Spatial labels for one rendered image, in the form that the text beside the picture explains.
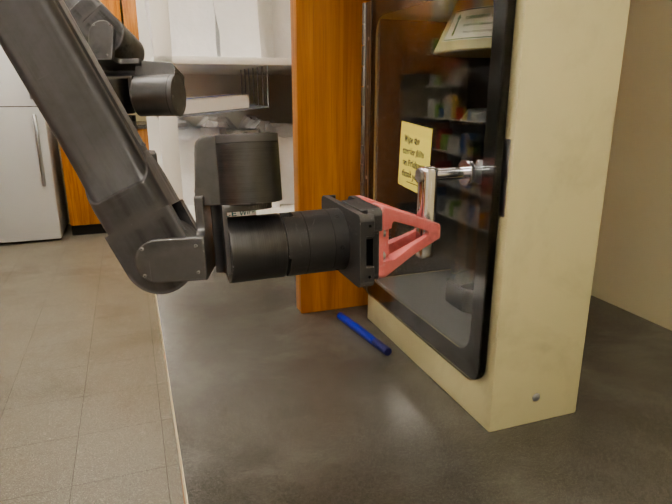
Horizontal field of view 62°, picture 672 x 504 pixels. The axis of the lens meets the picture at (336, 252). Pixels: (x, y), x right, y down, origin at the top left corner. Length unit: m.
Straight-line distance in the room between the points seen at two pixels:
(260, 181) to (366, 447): 0.28
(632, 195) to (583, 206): 0.43
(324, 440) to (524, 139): 0.35
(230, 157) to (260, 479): 0.29
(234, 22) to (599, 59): 1.31
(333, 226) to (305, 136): 0.35
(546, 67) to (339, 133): 0.38
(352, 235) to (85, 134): 0.23
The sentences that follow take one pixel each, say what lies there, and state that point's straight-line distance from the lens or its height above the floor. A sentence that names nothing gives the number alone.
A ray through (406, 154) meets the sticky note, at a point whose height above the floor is 1.20.
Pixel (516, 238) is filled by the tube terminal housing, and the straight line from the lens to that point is 0.55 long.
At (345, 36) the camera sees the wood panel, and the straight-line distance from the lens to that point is 0.85.
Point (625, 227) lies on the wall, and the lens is 1.03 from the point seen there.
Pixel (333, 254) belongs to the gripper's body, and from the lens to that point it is 0.49.
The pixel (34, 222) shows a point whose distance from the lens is 5.48.
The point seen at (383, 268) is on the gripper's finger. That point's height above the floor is 1.12.
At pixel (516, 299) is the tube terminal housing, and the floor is 1.08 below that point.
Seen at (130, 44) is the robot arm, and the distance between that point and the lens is 0.89.
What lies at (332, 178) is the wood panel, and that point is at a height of 1.15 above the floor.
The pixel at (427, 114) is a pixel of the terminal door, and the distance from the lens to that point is 0.63.
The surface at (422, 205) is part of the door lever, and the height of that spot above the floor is 1.17.
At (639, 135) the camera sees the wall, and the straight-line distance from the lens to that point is 1.01.
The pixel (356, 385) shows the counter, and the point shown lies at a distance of 0.69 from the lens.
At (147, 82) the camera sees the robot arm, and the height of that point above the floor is 1.29.
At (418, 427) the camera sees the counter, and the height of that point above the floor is 0.94.
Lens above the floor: 1.28
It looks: 16 degrees down
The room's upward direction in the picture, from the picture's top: straight up
